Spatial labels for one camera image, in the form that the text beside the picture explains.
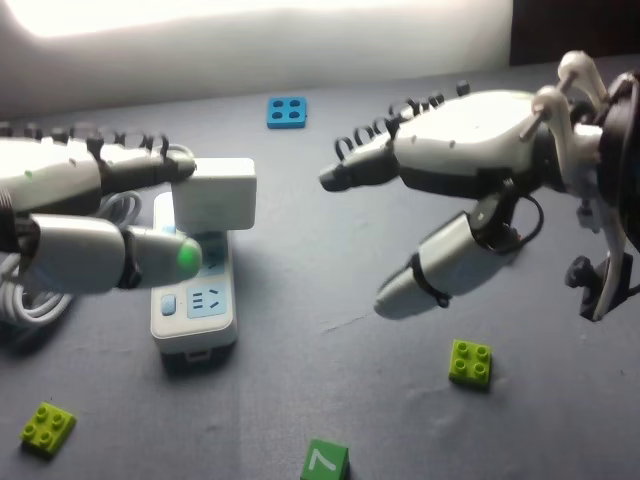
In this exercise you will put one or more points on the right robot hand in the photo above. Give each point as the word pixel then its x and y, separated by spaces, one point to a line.
pixel 465 130

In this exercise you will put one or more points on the blue building brick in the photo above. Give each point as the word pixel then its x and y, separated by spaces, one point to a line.
pixel 287 112

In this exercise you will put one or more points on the green number cube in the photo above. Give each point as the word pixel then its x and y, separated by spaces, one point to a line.
pixel 325 462

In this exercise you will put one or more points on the white power adapter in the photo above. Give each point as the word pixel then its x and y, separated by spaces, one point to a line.
pixel 220 200

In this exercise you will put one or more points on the wrist camera on white bracket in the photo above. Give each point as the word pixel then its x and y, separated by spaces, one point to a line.
pixel 612 280

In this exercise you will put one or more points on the grey table cloth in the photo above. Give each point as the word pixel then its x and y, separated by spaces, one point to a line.
pixel 310 280

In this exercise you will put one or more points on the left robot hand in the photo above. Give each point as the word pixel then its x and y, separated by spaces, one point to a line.
pixel 75 255

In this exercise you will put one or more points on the white power strip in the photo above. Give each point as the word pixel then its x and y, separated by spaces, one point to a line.
pixel 200 330

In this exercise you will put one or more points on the lime green building brick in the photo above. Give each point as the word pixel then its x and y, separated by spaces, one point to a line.
pixel 470 367
pixel 47 430

